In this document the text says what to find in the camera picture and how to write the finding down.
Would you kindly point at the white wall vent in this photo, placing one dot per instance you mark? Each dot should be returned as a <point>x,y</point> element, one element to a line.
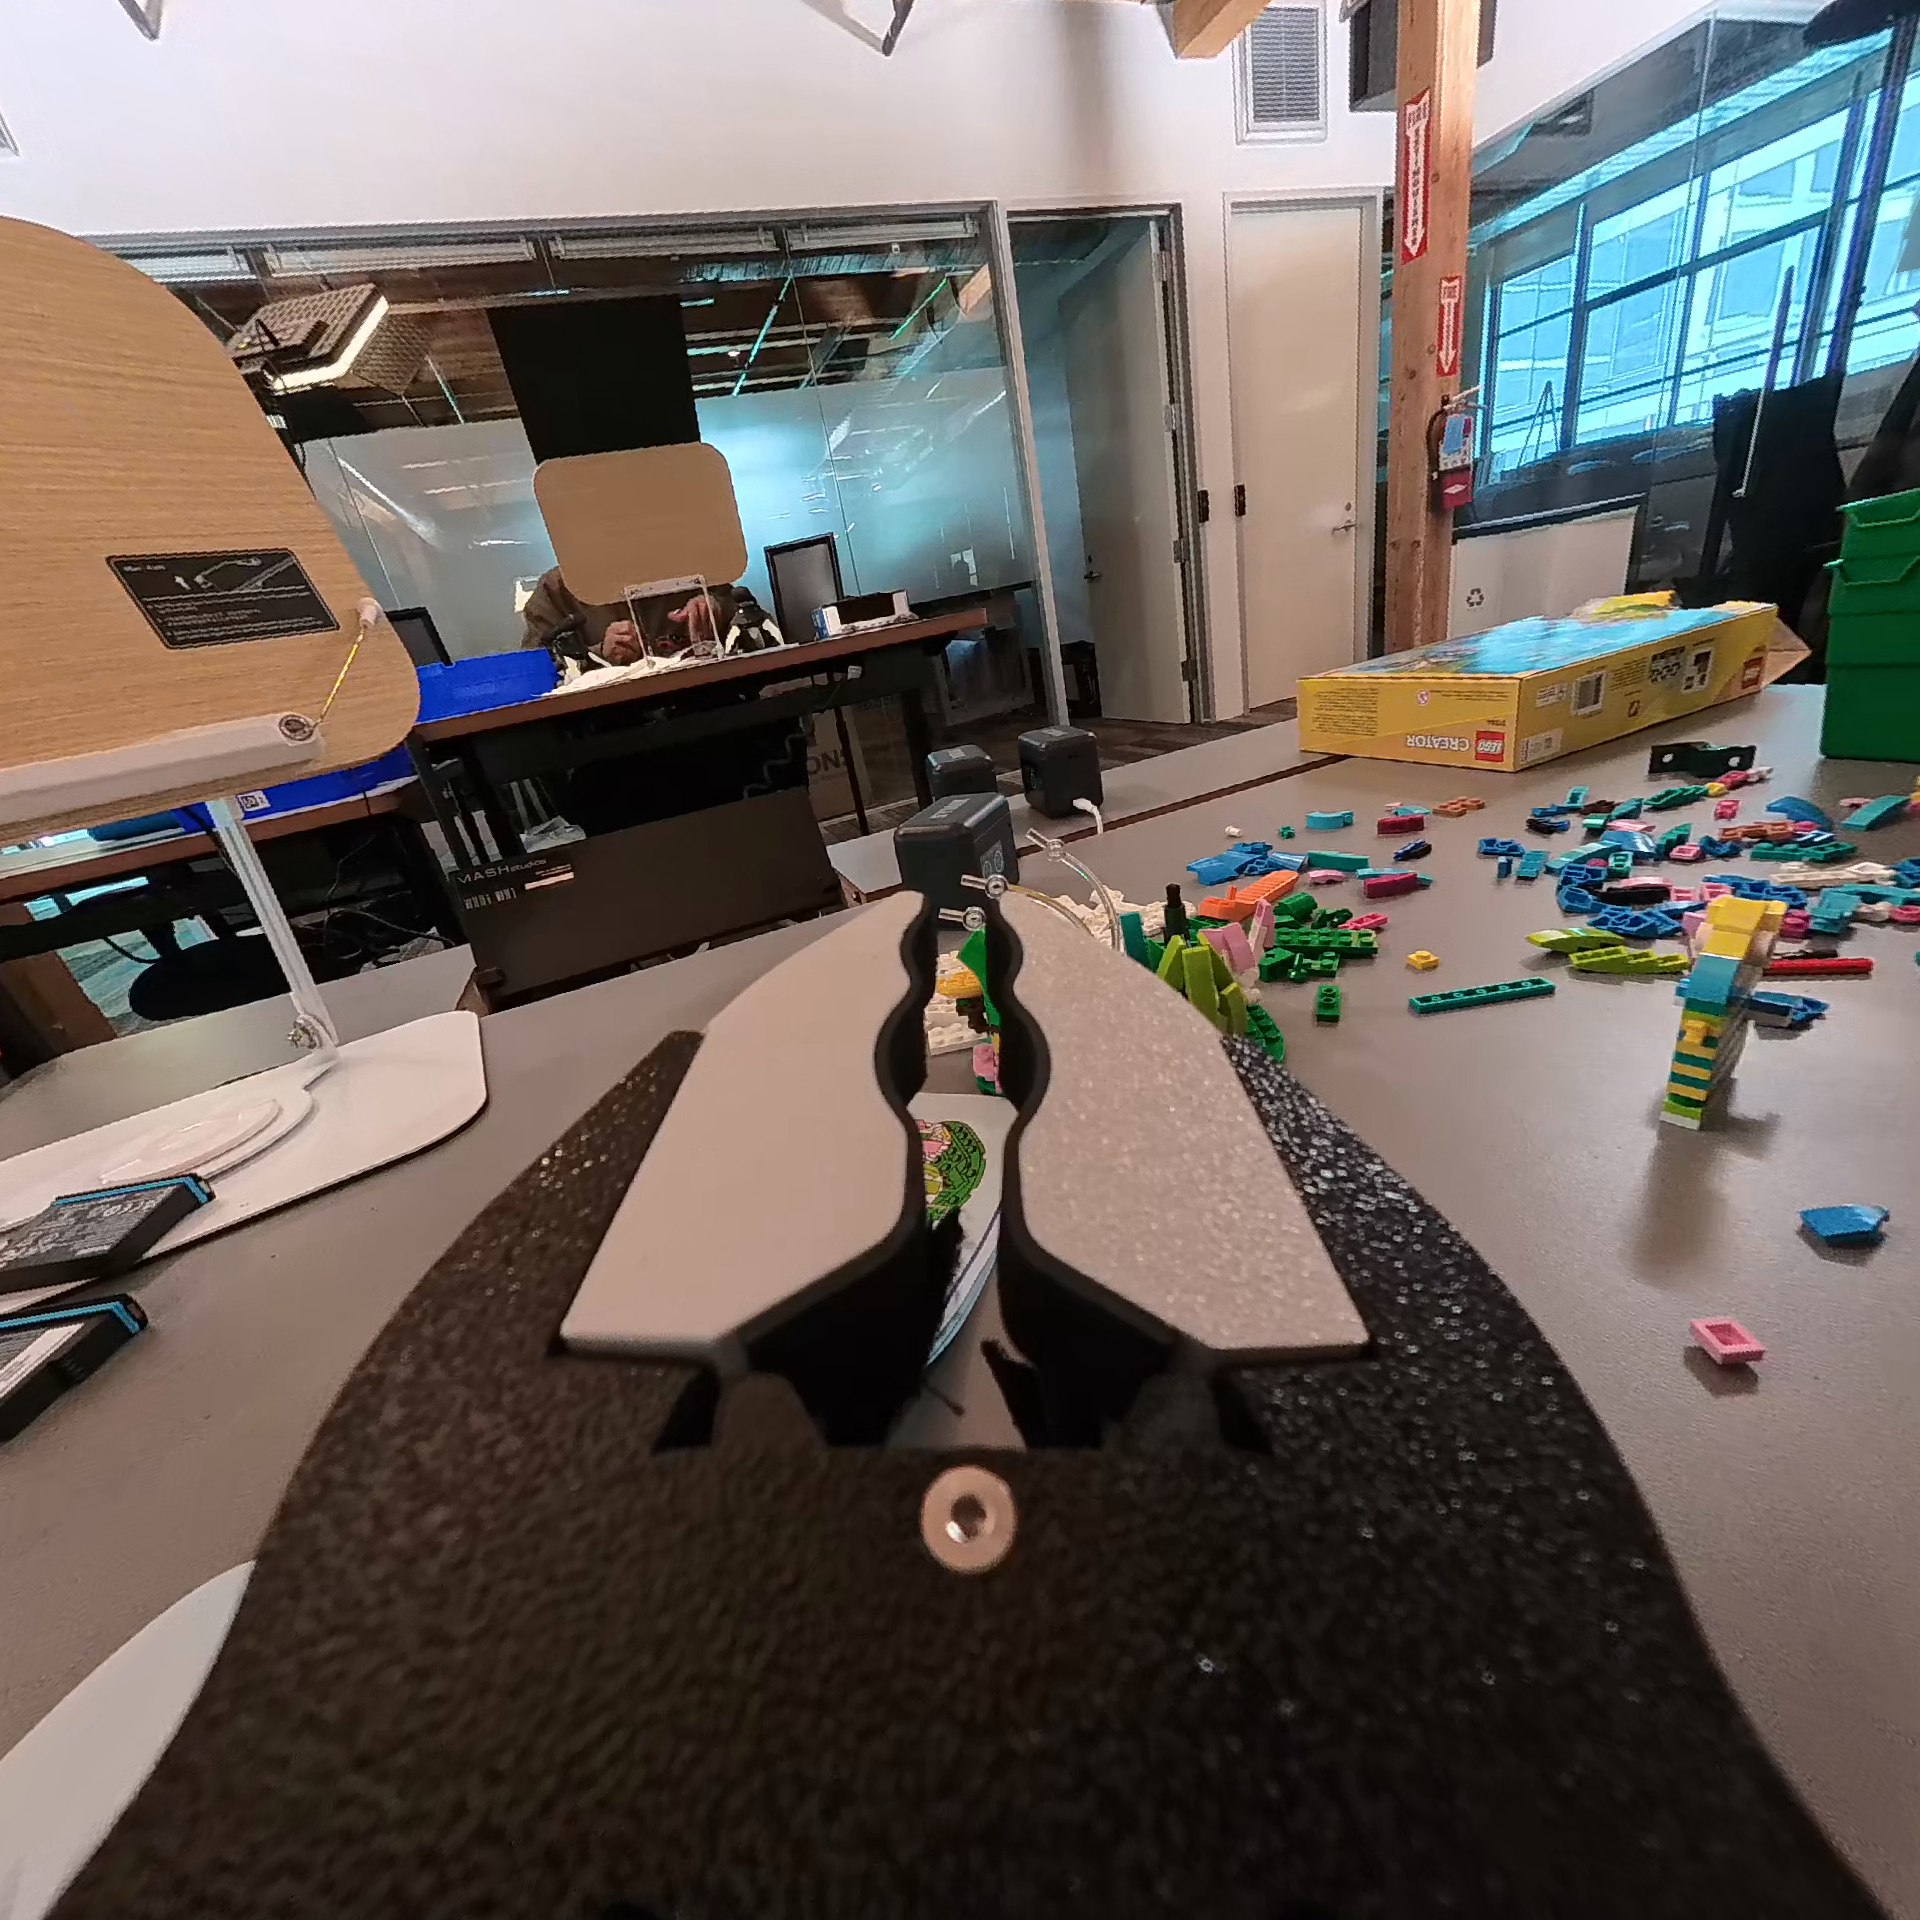
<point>1282,66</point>

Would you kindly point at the striped toy brick tower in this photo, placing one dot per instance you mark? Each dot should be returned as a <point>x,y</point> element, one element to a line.
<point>1710,1037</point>

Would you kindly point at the short red post sign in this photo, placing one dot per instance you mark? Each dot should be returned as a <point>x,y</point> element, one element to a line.
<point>1449,327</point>

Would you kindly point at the white recycling bin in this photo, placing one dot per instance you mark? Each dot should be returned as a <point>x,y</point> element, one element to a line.
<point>1546,569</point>

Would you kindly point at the wooden desk lamp white base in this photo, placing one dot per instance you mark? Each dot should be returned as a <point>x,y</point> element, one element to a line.
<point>149,494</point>

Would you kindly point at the single pink toy brick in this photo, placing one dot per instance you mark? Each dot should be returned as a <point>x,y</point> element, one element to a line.
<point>1723,1341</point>

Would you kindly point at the yellow toy box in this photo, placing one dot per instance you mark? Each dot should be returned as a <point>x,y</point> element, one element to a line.
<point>1500,713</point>

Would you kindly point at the wooden lamp clear stand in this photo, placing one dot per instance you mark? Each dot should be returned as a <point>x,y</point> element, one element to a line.
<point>638,518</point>

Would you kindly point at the white tray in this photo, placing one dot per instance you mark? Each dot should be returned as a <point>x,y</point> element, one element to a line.
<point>866,614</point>

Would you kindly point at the green plastic bin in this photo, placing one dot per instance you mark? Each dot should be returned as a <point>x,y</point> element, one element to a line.
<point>1874,662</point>

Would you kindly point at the white door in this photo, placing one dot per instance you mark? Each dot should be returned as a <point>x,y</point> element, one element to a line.
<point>1298,450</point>

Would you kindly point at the long wooden work table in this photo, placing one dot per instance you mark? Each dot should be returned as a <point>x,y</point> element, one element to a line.
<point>826,645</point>

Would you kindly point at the blue plastic bin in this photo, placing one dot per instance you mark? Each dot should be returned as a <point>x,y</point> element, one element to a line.
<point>330,786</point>
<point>486,694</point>

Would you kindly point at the toy instruction booklet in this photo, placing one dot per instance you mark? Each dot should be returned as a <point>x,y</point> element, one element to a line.
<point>89,1769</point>

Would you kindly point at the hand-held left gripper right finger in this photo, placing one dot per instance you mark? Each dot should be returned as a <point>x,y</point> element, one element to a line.
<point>1170,1184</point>

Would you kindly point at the black wall panel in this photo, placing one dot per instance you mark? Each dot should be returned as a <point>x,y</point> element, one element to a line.
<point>593,376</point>

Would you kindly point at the small black monitor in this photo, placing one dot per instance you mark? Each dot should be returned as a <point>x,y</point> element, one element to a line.
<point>803,581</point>

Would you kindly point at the black wall speaker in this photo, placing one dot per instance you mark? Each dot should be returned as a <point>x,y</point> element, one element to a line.
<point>1368,54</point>

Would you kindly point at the colourful toy bricks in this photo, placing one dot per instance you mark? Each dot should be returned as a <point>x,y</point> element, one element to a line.
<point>1477,996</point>

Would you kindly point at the wooden post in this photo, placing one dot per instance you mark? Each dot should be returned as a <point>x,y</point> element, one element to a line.
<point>1425,494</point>

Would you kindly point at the single blue toy brick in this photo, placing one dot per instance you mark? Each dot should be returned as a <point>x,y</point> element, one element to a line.
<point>1843,1223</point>

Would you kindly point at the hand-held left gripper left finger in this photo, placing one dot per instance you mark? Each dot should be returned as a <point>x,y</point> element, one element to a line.
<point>763,1184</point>

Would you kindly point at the red fire extinguisher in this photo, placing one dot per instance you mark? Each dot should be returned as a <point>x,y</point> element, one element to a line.
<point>1451,457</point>

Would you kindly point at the dark grey charger cube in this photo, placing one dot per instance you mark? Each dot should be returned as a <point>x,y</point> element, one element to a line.
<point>1059,769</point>
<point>961,774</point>
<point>956,848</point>

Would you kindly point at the long red post sign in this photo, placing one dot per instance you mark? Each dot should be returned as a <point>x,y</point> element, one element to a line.
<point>1414,173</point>

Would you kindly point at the green toy brick garden model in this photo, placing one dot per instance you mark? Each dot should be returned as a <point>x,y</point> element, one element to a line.
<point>1201,975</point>

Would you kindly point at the black battery blue edge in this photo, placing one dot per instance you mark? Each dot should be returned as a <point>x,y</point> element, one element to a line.
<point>106,1231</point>
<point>67,1358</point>

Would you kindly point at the cardboard box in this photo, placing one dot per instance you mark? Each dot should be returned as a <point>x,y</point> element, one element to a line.
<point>862,765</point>

